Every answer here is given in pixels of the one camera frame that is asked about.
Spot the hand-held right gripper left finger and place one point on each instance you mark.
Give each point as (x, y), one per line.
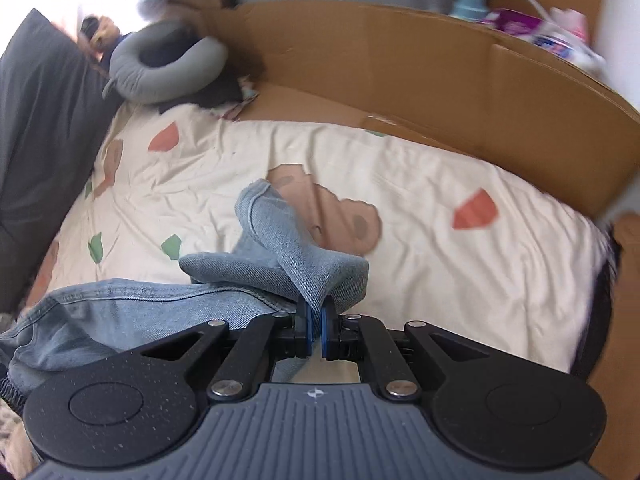
(310, 334)

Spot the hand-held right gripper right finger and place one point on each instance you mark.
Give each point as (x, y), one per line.
(327, 334)

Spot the light blue denim pants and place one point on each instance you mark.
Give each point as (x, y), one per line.
(280, 240)

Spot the cream printed bed sheet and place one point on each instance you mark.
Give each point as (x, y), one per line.
(425, 270)

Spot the small patterned cloth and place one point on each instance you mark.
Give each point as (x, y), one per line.
(245, 95)

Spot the large brown cardboard sheet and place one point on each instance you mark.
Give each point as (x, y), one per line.
(400, 60)

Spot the brown fleece cloth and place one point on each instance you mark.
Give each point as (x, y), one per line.
(625, 320)

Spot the grey neck pillow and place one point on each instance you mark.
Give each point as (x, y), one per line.
(130, 80)

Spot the dark grey duvet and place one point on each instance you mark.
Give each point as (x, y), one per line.
(45, 135)

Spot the pale blue bottle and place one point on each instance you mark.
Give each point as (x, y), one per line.
(467, 2)

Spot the purple package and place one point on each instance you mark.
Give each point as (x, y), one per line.
(512, 22)

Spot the brown and black object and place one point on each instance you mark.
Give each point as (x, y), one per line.
(97, 35)

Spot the white printed package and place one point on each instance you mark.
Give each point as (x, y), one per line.
(570, 40)

